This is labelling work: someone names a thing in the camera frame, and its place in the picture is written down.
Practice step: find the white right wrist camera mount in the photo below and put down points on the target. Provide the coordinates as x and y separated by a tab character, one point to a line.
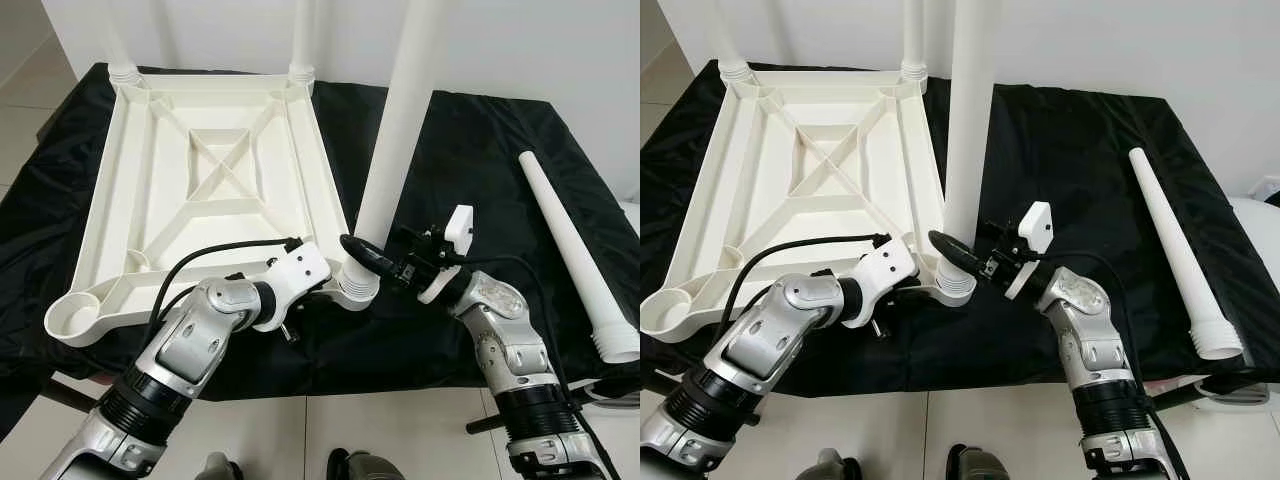
460	228
1038	225

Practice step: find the black cloth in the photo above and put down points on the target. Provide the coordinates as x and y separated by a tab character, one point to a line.
480	150
1080	150

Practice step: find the white wall socket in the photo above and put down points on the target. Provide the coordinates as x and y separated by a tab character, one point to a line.
1272	185

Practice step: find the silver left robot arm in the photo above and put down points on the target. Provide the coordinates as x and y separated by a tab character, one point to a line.
770	335
180	345

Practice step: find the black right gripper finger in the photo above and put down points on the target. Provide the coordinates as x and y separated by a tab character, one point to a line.
368	257
955	252

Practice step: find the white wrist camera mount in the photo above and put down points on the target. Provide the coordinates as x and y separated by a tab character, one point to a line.
888	265
460	228
1038	225
300	270

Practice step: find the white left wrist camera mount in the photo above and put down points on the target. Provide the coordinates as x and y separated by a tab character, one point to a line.
300	270
888	265

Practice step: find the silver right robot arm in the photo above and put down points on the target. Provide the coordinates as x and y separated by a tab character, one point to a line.
515	340
1095	335

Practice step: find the grey robot left foot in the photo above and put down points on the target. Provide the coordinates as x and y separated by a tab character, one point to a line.
838	466
220	467

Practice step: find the grey robot right foot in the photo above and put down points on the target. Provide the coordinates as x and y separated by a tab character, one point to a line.
978	464
367	466

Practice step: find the grey robot foot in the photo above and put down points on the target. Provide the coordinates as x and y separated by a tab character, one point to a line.
978	464
838	466
367	466
220	467

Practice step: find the white plastic table top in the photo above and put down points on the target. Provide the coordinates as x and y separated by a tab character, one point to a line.
710	200
110	200

